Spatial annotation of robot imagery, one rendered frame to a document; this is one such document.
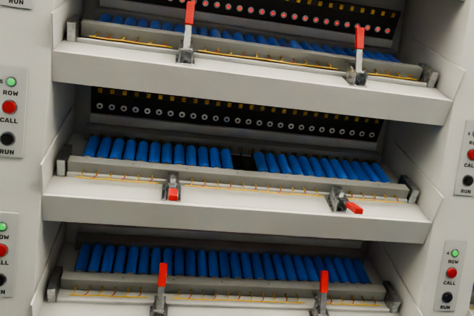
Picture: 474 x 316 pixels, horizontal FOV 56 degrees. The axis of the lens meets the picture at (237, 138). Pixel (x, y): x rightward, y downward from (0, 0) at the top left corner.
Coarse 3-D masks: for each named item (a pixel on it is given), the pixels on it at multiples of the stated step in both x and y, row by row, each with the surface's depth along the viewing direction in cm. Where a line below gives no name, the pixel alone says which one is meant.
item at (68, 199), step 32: (64, 128) 71; (160, 128) 80; (192, 128) 81; (224, 128) 81; (64, 160) 65; (64, 192) 63; (96, 192) 64; (128, 192) 66; (160, 192) 67; (192, 192) 68; (224, 192) 70; (256, 192) 71; (416, 192) 75; (128, 224) 66; (160, 224) 66; (192, 224) 67; (224, 224) 68; (256, 224) 68; (288, 224) 69; (320, 224) 70; (352, 224) 70; (384, 224) 71; (416, 224) 72
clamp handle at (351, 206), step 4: (340, 192) 70; (344, 192) 70; (340, 196) 70; (340, 200) 69; (344, 200) 68; (344, 204) 68; (348, 204) 66; (352, 204) 66; (348, 208) 66; (352, 208) 65; (356, 208) 64; (360, 208) 64; (356, 212) 64; (360, 212) 64
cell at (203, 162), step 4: (200, 148) 77; (204, 148) 77; (200, 152) 76; (204, 152) 76; (200, 156) 75; (204, 156) 75; (200, 160) 74; (204, 160) 74; (208, 160) 75; (200, 164) 73; (204, 164) 72; (208, 164) 73
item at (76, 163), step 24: (72, 168) 67; (96, 168) 67; (120, 168) 67; (144, 168) 68; (168, 168) 69; (192, 168) 70; (216, 168) 71; (264, 192) 70; (360, 192) 75; (384, 192) 75; (408, 192) 76
